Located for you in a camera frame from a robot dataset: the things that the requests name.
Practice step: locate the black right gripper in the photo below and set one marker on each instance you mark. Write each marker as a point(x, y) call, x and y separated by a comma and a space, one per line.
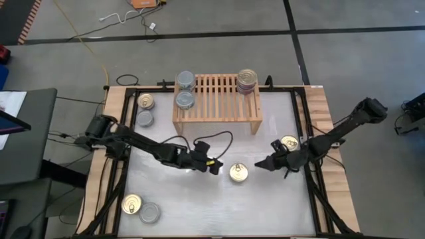
point(292, 160)

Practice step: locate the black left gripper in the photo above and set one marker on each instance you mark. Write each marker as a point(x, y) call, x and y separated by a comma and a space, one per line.
point(196, 162)

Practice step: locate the blue label pink salmon can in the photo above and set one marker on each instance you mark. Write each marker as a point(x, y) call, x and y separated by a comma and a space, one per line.
point(131, 203)
point(146, 101)
point(238, 172)
point(247, 77)
point(290, 141)
point(247, 92)

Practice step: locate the green label light tuna can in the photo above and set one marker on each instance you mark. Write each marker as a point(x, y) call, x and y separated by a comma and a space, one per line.
point(186, 79)
point(149, 212)
point(184, 99)
point(145, 118)
point(186, 90)

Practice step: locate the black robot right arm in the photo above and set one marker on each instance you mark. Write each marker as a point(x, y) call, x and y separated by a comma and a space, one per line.
point(345, 127)

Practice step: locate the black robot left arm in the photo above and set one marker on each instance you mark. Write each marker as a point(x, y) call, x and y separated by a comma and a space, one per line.
point(142, 144)

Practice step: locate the wooden slatted shelf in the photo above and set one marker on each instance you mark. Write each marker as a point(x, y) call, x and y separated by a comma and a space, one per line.
point(219, 109)

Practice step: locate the small yellow tag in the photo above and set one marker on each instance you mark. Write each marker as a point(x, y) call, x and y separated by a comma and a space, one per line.
point(210, 162)

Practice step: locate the black desk bar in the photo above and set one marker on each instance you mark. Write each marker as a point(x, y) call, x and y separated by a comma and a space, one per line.
point(64, 172)

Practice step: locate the small white plug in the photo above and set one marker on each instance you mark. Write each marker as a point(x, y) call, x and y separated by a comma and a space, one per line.
point(152, 25)

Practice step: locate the orange floor box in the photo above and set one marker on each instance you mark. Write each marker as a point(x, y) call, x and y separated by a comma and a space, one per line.
point(144, 3)

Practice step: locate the grey desk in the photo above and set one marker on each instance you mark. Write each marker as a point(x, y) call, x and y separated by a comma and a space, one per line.
point(33, 149)

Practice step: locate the black computer mouse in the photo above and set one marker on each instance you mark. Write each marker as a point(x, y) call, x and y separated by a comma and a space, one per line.
point(20, 233)

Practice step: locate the dark tilted monitor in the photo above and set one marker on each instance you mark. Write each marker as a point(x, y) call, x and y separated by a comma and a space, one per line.
point(13, 122)

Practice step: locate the white paper sheet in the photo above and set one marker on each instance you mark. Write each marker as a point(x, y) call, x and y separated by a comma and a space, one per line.
point(13, 101)

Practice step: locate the dark keyboard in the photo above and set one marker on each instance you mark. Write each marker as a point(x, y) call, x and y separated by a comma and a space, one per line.
point(4, 217)

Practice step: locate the blue floor object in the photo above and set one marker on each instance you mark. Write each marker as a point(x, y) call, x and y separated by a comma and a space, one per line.
point(2, 77)

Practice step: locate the red floor object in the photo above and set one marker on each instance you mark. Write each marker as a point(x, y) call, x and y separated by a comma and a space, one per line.
point(4, 54)

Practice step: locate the black mat orange edge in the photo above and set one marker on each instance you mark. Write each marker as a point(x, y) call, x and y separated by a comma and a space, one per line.
point(15, 20)

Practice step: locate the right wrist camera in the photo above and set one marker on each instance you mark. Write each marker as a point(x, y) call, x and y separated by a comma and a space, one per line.
point(276, 146)

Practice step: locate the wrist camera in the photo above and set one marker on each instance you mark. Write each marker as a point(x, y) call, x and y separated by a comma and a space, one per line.
point(201, 147)
point(276, 146)

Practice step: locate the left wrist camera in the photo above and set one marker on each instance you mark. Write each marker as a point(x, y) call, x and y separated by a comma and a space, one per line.
point(201, 147)

